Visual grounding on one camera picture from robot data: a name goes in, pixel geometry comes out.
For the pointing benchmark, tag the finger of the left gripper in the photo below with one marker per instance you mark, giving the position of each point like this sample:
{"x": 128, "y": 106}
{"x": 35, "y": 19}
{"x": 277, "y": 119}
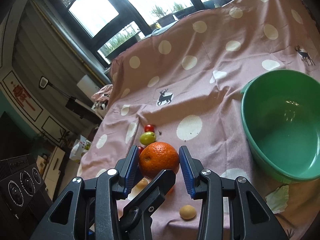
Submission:
{"x": 136, "y": 220}

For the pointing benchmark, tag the left cherry tomato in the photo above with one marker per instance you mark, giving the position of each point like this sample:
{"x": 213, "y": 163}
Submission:
{"x": 140, "y": 148}

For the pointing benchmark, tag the far cherry tomato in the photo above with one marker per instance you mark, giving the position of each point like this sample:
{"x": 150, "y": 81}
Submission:
{"x": 149, "y": 128}

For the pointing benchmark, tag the tan longan left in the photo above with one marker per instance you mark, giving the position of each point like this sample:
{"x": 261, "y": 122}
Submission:
{"x": 142, "y": 184}

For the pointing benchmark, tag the printed paper shopping bag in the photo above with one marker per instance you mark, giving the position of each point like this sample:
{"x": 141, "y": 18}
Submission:
{"x": 80, "y": 147}

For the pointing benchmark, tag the tan longan right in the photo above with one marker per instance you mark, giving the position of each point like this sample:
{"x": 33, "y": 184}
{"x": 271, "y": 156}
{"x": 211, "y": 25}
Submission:
{"x": 187, "y": 212}

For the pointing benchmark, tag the pink polka dot cloth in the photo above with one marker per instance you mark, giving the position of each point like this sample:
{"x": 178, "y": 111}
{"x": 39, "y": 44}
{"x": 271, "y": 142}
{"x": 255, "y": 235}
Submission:
{"x": 187, "y": 81}

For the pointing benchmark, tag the white crumpled tissue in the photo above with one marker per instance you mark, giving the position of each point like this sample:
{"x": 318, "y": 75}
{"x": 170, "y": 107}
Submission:
{"x": 277, "y": 200}

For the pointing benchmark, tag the large orange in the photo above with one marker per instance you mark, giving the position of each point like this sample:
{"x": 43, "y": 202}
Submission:
{"x": 156, "y": 157}

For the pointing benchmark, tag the green jujube fruit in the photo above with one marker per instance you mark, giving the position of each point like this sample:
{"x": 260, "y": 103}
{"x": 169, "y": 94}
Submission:
{"x": 147, "y": 138}

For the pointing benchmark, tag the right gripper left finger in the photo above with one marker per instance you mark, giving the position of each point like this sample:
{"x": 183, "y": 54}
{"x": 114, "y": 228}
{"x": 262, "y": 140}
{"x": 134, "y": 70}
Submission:
{"x": 88, "y": 208}

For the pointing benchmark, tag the tan longan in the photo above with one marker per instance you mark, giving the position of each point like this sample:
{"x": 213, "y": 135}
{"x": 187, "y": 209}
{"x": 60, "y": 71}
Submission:
{"x": 142, "y": 184}
{"x": 187, "y": 212}

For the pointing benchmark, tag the cherry tomato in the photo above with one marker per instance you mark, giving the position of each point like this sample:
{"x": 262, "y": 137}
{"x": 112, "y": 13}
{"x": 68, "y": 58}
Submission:
{"x": 140, "y": 148}
{"x": 149, "y": 128}

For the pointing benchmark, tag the green plastic basin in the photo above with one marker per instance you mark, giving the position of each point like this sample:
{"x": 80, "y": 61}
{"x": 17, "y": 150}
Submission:
{"x": 280, "y": 117}

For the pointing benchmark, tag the black window frame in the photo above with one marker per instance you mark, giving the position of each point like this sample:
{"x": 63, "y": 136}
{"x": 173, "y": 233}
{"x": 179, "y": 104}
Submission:
{"x": 109, "y": 27}

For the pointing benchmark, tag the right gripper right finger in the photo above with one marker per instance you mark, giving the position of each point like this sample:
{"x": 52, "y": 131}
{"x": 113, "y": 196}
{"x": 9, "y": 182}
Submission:
{"x": 249, "y": 215}

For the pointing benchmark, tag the pink clothes pile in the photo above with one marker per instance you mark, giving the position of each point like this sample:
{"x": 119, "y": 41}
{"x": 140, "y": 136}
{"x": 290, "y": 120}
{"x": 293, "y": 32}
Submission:
{"x": 101, "y": 99}

